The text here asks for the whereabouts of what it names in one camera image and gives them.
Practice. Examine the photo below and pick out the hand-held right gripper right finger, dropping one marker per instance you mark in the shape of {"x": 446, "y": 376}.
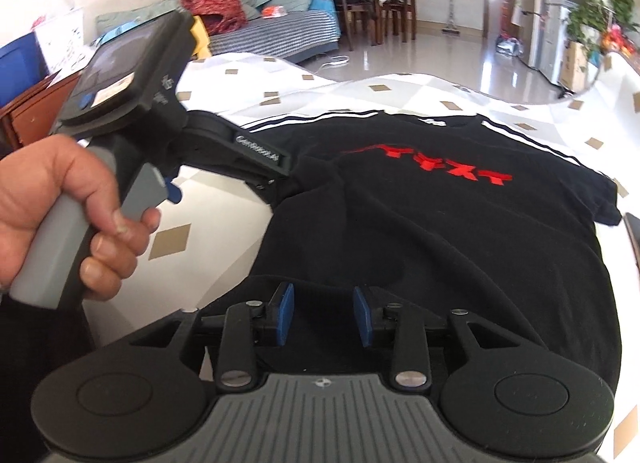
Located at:
{"x": 361, "y": 315}

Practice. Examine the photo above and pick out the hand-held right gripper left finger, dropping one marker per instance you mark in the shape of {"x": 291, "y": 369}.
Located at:
{"x": 286, "y": 313}

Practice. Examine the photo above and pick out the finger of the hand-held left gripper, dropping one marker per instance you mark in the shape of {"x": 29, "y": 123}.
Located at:
{"x": 275, "y": 190}

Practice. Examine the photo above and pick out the black t-shirt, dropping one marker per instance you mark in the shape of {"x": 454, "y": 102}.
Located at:
{"x": 450, "y": 243}

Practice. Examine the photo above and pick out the person's left hand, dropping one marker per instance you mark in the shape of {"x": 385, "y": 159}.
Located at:
{"x": 35, "y": 193}

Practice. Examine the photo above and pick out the yellow plastic chair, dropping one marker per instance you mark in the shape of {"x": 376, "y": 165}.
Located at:
{"x": 200, "y": 38}

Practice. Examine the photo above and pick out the checkered tablecloth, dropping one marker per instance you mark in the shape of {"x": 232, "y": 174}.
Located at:
{"x": 225, "y": 243}

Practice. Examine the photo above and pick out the white laundry basket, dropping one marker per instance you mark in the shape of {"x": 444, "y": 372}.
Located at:
{"x": 57, "y": 43}

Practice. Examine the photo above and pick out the red patterned cloth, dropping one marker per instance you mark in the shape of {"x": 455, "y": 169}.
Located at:
{"x": 215, "y": 5}

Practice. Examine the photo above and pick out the brown wooden cabinet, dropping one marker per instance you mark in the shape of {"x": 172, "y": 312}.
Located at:
{"x": 35, "y": 113}

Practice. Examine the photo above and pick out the blue plastic bin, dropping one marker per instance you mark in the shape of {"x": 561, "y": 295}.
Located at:
{"x": 20, "y": 73}

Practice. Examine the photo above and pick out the houndstooth sofa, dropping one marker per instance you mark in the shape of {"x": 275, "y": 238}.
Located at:
{"x": 280, "y": 38}

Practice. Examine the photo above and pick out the orange snack packet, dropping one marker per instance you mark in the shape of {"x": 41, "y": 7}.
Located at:
{"x": 274, "y": 12}

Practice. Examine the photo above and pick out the blue cloth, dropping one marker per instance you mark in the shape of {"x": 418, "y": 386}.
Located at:
{"x": 322, "y": 3}

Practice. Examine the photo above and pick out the person's dark clothing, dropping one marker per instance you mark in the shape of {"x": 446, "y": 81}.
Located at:
{"x": 35, "y": 353}

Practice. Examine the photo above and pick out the white plastic bag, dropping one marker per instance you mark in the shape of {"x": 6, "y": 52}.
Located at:
{"x": 509, "y": 45}

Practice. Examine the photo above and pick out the white freezer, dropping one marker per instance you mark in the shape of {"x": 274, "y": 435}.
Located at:
{"x": 555, "y": 43}

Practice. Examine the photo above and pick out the cardboard box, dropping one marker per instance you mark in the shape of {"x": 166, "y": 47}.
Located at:
{"x": 575, "y": 68}

